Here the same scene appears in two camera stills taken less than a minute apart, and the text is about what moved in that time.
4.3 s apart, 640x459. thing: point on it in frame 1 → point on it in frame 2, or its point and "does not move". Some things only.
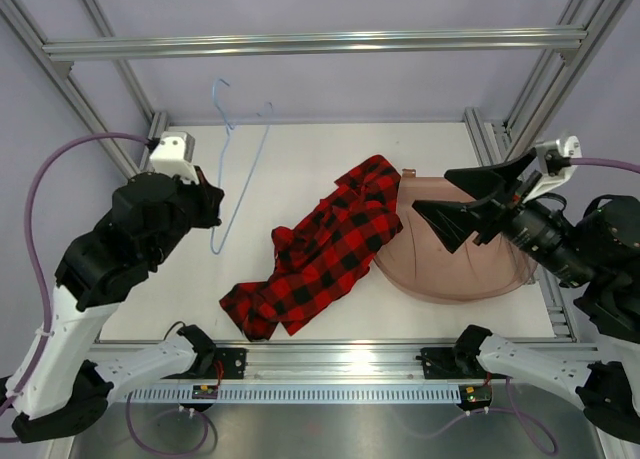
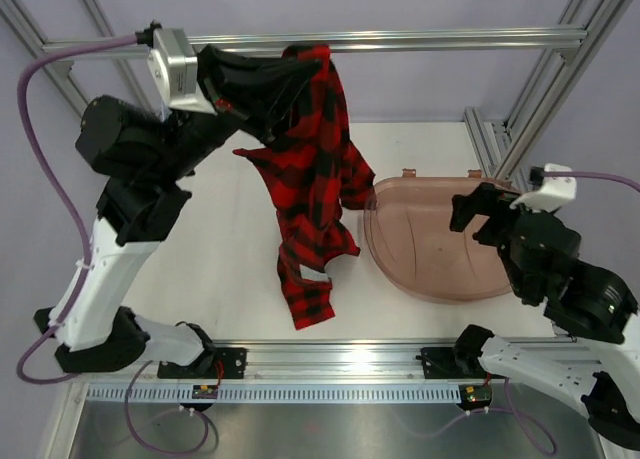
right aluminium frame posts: [598, 5] does not move
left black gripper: [205, 193] → [267, 89]
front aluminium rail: [329, 365] does not move
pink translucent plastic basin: [419, 262] does not move
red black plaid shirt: [334, 245] → [311, 169]
